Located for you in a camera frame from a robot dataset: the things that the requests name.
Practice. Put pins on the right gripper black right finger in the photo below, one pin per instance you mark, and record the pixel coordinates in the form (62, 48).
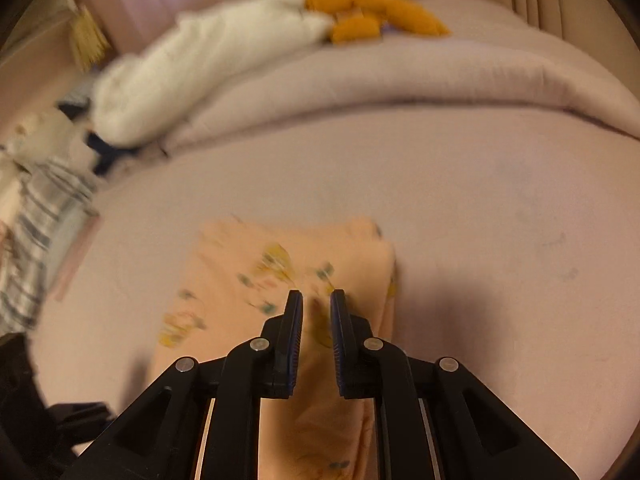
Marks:
(405, 392)

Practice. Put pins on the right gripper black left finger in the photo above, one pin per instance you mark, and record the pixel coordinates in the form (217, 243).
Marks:
(232, 388)

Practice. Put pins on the peach cartoon print baby garment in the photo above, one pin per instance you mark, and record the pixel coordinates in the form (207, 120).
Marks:
(240, 274)

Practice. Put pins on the mauve bed sheet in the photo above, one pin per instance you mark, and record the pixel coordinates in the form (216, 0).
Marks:
(516, 234)

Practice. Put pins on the folded pink garment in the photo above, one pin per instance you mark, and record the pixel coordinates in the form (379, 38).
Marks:
(74, 257)

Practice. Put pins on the folded grey garment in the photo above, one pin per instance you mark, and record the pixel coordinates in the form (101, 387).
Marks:
(73, 224)

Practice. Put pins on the plaid grey blanket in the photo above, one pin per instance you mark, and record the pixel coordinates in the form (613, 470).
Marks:
(46, 193)

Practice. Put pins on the dark navy garment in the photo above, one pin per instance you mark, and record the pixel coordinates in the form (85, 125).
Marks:
(106, 154)

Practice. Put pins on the white plush goose toy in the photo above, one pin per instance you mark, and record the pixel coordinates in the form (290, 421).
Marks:
(139, 96)

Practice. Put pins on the mauve rolled duvet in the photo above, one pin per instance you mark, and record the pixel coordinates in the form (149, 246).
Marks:
(491, 58)

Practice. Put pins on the orange plush goose feet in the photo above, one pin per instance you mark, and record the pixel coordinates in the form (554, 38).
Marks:
(357, 20)

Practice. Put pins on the yellow curtain tassel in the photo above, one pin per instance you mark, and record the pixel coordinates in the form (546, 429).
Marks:
(88, 42)

